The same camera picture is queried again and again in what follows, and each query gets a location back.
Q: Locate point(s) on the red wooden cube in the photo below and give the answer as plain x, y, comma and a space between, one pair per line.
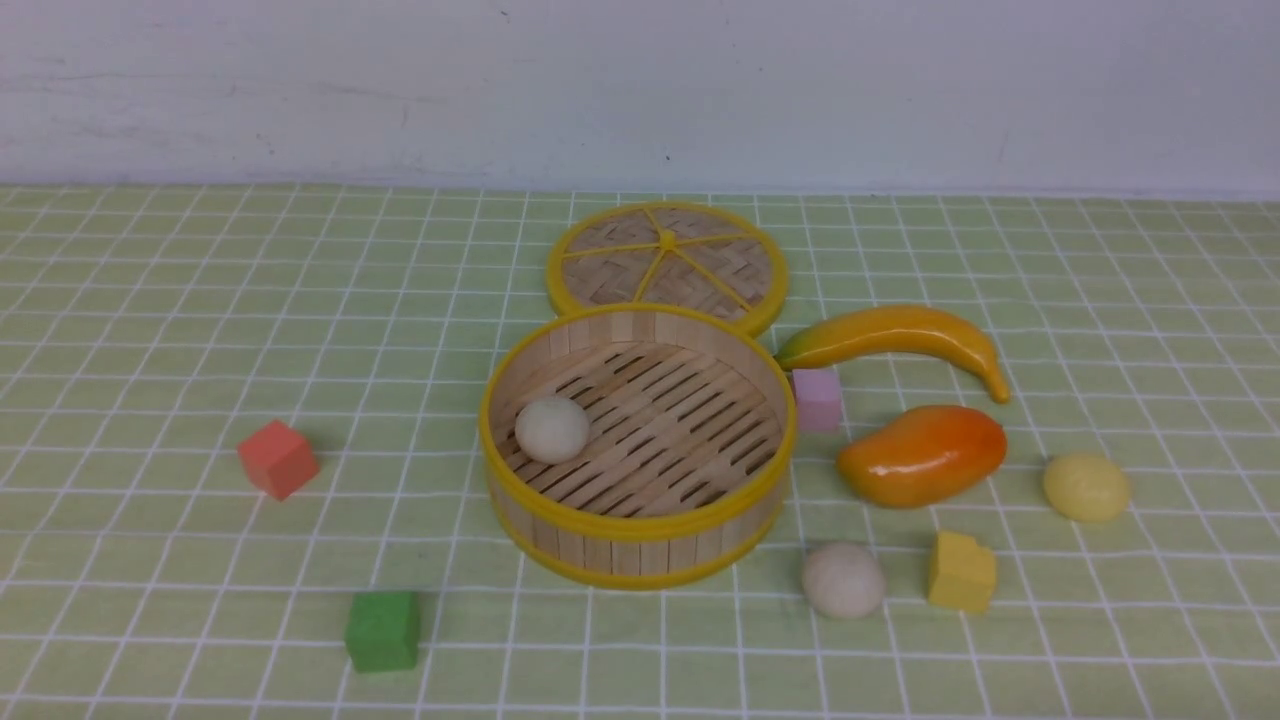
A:
278, 460

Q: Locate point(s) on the bamboo steamer tray yellow rim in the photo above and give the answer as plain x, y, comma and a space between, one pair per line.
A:
687, 465

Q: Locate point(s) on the woven bamboo steamer lid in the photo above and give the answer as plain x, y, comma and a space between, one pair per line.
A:
673, 253

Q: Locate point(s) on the orange plastic mango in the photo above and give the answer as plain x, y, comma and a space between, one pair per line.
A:
924, 456

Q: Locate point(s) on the green checkered tablecloth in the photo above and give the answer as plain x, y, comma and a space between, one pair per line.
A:
149, 330

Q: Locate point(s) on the green wooden cube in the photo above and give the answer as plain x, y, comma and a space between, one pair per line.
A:
383, 631

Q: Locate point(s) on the yellow wooden block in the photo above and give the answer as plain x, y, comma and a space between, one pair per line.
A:
962, 574

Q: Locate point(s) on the pale yellow bun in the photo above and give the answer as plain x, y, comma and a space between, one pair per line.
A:
1086, 487

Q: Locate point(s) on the pink wooden cube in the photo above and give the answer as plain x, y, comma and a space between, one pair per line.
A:
819, 399

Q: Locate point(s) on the yellow plastic banana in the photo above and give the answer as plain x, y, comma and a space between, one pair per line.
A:
898, 329

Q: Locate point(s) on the white bun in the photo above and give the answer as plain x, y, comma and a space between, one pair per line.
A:
843, 581
552, 429

